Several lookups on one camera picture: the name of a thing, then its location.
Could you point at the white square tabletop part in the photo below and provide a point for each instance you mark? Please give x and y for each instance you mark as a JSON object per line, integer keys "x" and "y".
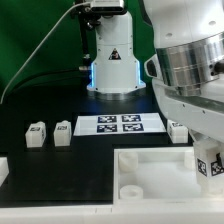
{"x": 165, "y": 175}

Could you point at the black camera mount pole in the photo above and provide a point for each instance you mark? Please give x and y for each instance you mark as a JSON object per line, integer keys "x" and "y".
{"x": 85, "y": 17}

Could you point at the white obstacle left piece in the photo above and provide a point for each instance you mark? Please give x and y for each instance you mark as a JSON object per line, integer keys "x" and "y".
{"x": 4, "y": 169}

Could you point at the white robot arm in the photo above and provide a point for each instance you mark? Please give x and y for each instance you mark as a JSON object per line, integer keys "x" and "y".
{"x": 183, "y": 48}

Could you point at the white front obstacle bar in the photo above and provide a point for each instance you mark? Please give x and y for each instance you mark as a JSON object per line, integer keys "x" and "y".
{"x": 170, "y": 213}

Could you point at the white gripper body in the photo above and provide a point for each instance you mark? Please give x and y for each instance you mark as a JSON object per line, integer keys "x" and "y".
{"x": 203, "y": 114}

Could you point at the white sheet with tags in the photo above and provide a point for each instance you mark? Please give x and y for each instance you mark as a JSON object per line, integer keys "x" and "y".
{"x": 119, "y": 124}

